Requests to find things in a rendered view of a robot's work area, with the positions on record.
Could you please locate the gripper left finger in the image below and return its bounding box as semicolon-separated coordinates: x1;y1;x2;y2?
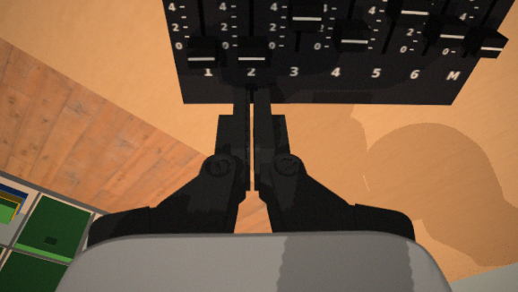
86;88;251;248

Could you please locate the black lighting desk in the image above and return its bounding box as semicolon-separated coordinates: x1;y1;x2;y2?
162;0;515;106

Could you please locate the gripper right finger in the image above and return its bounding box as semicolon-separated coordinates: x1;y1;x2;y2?
253;88;416;242

